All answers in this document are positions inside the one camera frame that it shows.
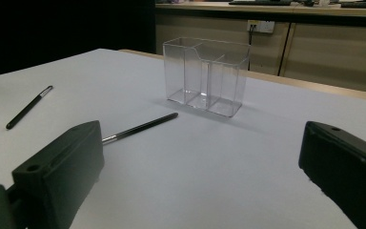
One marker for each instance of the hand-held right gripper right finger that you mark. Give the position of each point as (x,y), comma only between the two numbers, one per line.
(346,171)

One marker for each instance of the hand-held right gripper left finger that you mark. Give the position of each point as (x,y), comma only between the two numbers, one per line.
(60,178)

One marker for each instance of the black pen with silver tip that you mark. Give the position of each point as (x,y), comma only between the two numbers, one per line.
(28,107)
(139,128)

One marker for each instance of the clear acrylic pen holder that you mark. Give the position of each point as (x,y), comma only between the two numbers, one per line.
(203,79)

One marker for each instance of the white wall socket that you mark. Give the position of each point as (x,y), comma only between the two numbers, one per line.
(262,27)

